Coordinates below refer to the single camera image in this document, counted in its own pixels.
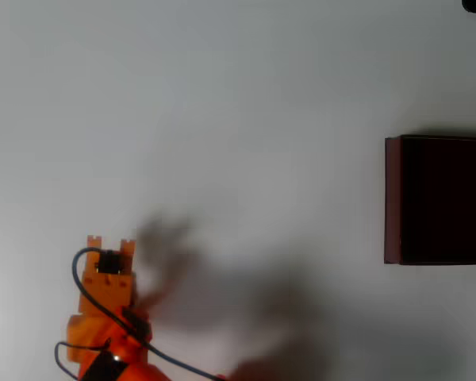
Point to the dark brown open box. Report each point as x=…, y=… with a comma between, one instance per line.
x=444, y=198

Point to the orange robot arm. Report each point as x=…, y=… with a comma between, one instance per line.
x=135, y=371

